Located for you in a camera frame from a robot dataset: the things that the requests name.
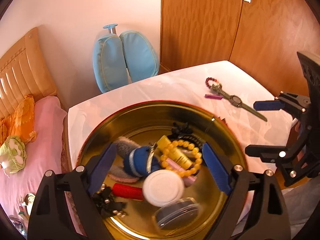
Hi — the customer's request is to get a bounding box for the red lipstick case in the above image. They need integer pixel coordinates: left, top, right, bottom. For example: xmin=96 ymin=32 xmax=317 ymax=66
xmin=112 ymin=183 xmax=144 ymax=201

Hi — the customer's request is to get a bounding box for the black pearl bow clip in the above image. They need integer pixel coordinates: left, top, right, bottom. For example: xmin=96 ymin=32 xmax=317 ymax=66
xmin=92 ymin=184 xmax=127 ymax=219

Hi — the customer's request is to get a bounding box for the green digital wristwatch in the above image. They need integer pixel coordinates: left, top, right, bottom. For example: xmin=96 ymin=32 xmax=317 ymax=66
xmin=211 ymin=85 xmax=267 ymax=122

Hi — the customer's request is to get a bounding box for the pink lipstick tube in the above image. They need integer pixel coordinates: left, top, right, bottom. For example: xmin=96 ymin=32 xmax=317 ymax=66
xmin=166 ymin=158 xmax=197 ymax=187

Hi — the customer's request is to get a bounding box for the blue plush hair clip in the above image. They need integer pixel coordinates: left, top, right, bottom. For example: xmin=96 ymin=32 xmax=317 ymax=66
xmin=108 ymin=137 xmax=162 ymax=184

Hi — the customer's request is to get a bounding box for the yellow cosmetic tube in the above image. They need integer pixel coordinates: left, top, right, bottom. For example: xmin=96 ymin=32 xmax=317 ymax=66
xmin=157 ymin=135 xmax=193 ymax=170

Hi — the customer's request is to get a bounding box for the clear round compact case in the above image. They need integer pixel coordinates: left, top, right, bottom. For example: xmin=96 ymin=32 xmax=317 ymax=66
xmin=153 ymin=197 xmax=200 ymax=230

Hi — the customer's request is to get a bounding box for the purple small tube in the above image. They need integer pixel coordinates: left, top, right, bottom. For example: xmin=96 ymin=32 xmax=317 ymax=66
xmin=204 ymin=94 xmax=223 ymax=100

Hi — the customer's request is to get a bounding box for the yellow bead bracelet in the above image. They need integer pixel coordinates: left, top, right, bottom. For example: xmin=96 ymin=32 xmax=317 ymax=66
xmin=159 ymin=139 xmax=203 ymax=178

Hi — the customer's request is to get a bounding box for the black claw hair clip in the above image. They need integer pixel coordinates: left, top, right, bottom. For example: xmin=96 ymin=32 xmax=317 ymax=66
xmin=167 ymin=122 xmax=205 ymax=151

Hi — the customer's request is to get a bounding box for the white round jar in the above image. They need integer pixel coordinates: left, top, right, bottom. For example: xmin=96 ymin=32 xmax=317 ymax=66
xmin=142 ymin=170 xmax=184 ymax=207

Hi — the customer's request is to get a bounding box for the round gold tin box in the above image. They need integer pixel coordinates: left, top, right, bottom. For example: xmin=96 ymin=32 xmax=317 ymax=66
xmin=76 ymin=101 xmax=248 ymax=239

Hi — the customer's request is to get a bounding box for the red bead bracelet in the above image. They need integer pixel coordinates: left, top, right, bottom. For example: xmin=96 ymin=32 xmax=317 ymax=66
xmin=205 ymin=77 xmax=221 ymax=90

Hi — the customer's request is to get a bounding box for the pink bed sheet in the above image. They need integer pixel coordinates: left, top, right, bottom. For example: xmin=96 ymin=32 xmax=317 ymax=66
xmin=1 ymin=96 xmax=67 ymax=234

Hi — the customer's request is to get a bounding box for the gold tin lid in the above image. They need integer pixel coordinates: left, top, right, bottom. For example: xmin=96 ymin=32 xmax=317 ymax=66
xmin=24 ymin=192 xmax=35 ymax=216

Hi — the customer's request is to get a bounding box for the wooden wardrobe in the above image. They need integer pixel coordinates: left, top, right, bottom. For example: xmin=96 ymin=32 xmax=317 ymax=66
xmin=160 ymin=0 xmax=319 ymax=95

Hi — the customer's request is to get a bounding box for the green cabbage plush toy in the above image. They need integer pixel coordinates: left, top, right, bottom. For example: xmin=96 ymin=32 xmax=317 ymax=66
xmin=1 ymin=136 xmax=27 ymax=177

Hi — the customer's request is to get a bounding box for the orange pillow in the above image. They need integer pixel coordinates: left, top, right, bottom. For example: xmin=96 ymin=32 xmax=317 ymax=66
xmin=1 ymin=95 xmax=37 ymax=144

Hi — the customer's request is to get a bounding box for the light blue chair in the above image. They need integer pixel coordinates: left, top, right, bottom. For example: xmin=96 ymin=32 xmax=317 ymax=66
xmin=92 ymin=23 xmax=160 ymax=93

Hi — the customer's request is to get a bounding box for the wooden bed headboard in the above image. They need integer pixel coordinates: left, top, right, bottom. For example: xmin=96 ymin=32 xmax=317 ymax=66
xmin=0 ymin=27 xmax=57 ymax=118

